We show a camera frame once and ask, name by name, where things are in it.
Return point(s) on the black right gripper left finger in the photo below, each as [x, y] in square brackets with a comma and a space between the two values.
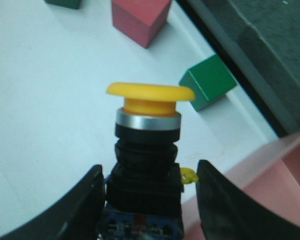
[75, 216]

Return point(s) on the right green wooden cube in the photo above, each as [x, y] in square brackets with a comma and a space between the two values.
[210, 80]

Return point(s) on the green wooden cube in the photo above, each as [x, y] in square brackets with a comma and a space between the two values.
[71, 4]
[210, 80]

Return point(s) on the pink plastic bin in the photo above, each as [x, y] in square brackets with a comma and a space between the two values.
[270, 176]

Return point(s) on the grey stone ledge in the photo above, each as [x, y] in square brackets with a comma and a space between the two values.
[259, 40]

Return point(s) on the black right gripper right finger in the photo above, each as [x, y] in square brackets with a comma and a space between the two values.
[227, 213]

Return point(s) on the left green wooden cube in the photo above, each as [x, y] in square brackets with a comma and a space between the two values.
[71, 4]

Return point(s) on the pink wooden cube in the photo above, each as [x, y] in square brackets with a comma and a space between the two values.
[140, 20]

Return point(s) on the yellow mushroom push button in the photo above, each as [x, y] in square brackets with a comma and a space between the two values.
[143, 191]

